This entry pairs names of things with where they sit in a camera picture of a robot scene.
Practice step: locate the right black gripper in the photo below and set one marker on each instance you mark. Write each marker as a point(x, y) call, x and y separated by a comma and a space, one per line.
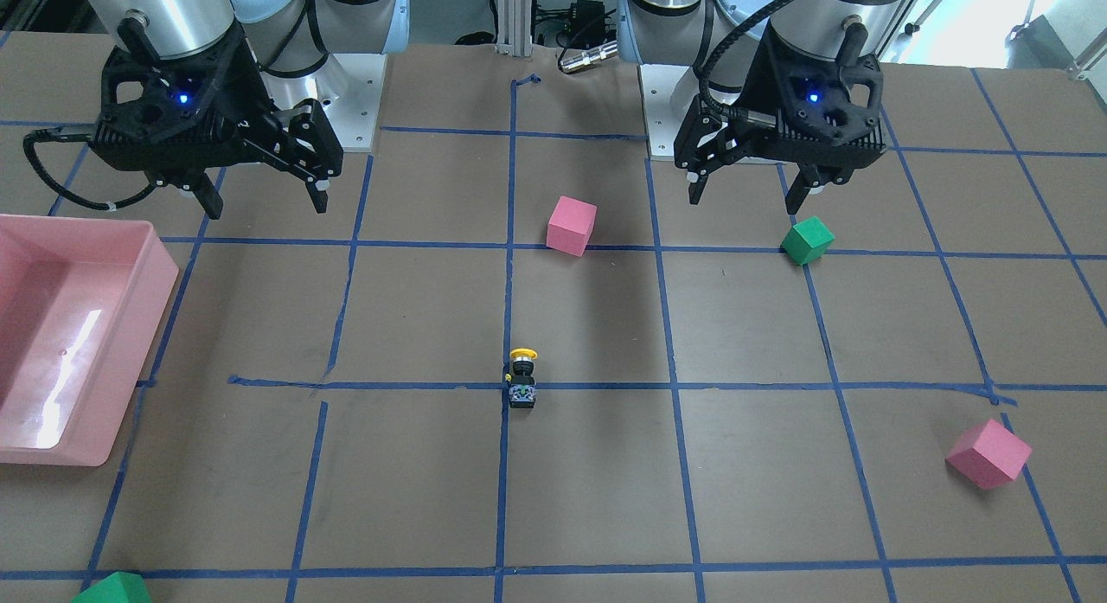
point(248, 99)

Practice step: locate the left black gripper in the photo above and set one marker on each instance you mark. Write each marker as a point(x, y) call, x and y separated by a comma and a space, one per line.
point(751, 88)

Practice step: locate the yellow push button switch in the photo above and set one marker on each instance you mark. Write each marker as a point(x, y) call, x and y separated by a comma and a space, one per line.
point(521, 387)

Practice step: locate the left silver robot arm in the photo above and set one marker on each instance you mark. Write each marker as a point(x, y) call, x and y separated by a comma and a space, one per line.
point(717, 40)

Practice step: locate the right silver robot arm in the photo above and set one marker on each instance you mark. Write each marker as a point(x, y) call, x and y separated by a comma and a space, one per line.
point(288, 38)

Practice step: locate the green cube by base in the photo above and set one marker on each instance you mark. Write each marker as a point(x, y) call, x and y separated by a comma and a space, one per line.
point(807, 241)

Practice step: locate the pink cube near centre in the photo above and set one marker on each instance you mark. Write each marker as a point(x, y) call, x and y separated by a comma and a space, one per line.
point(570, 226)

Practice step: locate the pink plastic bin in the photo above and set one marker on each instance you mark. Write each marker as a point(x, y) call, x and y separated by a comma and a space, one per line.
point(82, 300)

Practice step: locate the pink cube near edge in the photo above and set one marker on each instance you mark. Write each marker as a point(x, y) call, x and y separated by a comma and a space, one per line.
point(989, 455)

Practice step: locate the green cube near bin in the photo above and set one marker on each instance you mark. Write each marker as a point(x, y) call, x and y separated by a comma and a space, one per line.
point(118, 587)

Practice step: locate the aluminium frame post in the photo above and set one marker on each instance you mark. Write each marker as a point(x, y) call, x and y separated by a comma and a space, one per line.
point(514, 27)

